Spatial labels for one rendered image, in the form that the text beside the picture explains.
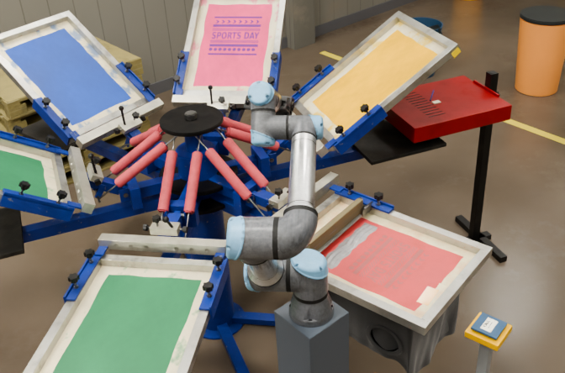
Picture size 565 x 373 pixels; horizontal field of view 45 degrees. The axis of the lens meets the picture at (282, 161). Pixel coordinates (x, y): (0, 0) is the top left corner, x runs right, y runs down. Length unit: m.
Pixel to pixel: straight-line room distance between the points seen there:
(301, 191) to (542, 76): 4.94
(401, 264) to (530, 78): 3.97
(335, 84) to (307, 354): 1.86
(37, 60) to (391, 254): 2.28
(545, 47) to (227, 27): 3.20
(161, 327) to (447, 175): 3.15
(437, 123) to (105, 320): 1.96
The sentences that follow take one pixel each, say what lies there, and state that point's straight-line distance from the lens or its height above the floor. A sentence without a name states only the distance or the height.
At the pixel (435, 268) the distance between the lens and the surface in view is 2.96.
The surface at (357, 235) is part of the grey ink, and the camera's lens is 3.10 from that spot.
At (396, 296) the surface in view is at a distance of 2.81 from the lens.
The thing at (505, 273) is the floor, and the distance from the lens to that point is 4.51.
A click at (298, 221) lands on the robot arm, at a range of 1.83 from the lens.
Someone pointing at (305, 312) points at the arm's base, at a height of 1.26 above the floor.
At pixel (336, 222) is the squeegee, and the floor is 1.06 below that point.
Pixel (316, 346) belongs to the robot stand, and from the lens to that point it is 2.34.
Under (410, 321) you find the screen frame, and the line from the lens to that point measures 2.66.
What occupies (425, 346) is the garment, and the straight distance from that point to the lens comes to 3.03.
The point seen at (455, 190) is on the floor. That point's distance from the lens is 5.22.
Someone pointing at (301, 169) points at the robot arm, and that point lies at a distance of 1.94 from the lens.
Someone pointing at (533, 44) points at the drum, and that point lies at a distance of 6.55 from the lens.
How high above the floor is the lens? 2.82
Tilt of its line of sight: 31 degrees down
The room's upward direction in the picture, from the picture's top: 3 degrees counter-clockwise
